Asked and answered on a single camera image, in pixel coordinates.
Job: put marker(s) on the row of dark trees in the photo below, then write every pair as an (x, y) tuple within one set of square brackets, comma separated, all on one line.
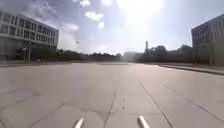
[(100, 56)]

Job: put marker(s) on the grey concrete slab pavement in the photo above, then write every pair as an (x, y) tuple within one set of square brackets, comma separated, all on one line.
[(110, 83)]

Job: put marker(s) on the distant tower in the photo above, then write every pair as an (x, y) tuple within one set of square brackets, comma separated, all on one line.
[(146, 46)]

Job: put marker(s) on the robot's own part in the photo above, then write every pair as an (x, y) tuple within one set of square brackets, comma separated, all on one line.
[(79, 123), (143, 122)]

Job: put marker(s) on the raised kerb strip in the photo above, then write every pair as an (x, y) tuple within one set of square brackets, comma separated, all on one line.
[(196, 68)]

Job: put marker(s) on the large grey office building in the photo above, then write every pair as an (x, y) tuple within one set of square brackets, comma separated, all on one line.
[(23, 35)]

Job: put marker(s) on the grey building with window grid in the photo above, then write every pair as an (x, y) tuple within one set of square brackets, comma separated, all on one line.
[(208, 36)]

